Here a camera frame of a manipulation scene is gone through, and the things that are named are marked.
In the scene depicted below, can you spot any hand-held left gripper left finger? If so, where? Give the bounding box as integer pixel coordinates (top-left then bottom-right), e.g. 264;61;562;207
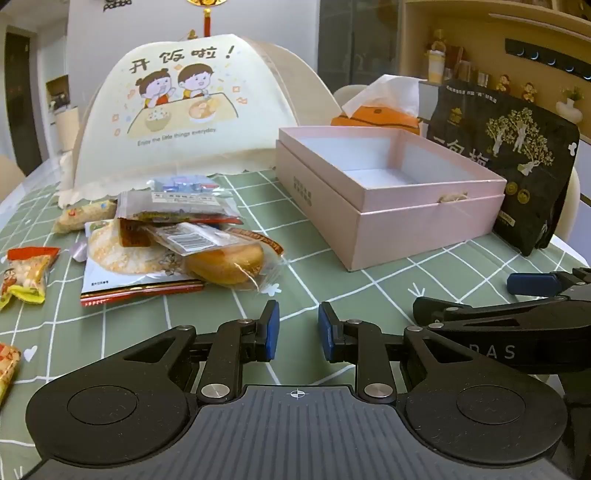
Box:
122;300;281;407

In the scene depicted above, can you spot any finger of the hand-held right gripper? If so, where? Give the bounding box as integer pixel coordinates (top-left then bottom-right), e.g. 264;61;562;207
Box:
506;267;591;297
412;295;591;334

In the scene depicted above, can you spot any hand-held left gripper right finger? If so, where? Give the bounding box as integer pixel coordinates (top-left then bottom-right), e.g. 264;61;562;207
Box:
318;301;467;407

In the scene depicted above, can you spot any pink cardboard box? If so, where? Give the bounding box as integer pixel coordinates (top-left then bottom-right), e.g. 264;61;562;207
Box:
276;127;509;272

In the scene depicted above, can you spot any round rice cracker packet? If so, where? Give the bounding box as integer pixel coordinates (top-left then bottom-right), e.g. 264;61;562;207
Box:
80;219;206;308

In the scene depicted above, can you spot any bun in clear wrapper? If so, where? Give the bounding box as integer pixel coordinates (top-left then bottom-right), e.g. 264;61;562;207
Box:
182;231;284;294

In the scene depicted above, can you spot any black snack bag gold print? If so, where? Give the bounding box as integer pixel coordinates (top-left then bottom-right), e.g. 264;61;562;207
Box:
425;79;581;257

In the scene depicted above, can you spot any clear snack packet white label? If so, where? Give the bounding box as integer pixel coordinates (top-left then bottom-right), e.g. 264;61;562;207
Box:
115;189;245;225

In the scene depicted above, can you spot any blue candy packet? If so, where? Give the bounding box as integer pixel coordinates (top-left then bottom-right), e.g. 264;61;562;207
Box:
148;175;218;195

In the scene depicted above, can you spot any white vase with plant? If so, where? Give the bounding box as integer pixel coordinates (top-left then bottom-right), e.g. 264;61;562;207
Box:
555;87;585;124

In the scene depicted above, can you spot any small beige snack packet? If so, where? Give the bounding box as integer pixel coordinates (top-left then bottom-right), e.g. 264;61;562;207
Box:
52;198;118;234

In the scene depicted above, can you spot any black curved bar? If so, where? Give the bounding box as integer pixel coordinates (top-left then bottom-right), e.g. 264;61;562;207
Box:
505;38;591;81

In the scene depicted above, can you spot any white tissue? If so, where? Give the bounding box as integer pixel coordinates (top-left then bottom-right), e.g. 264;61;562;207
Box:
342;74;420;116

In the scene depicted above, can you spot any yellow bottle figurine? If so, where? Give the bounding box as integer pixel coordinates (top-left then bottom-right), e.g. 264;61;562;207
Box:
427;28;448;84

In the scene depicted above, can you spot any red and yellow snack packet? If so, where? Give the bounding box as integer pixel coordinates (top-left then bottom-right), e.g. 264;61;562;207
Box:
0;247;62;311

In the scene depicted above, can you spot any cream printed food cover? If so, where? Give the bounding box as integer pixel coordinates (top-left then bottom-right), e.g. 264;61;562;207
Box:
58;32;342;208

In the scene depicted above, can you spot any wooden shelf unit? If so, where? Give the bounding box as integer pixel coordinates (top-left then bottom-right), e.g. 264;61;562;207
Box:
398;0;591;139

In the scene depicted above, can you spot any orange snack packet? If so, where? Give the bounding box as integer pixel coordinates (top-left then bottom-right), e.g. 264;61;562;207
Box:
0;342;23;407

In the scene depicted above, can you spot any white side cabinet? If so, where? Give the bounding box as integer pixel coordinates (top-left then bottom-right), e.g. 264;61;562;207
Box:
45;76;81;153

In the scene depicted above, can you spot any dark glass door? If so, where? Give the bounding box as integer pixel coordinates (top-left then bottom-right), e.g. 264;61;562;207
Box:
318;0;402;90

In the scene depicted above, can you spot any beige chair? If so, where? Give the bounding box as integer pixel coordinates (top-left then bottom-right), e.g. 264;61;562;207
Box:
0;154;27;199

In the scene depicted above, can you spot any red hanging knot ornament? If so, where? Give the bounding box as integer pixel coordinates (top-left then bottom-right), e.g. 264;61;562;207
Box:
187;0;229;38

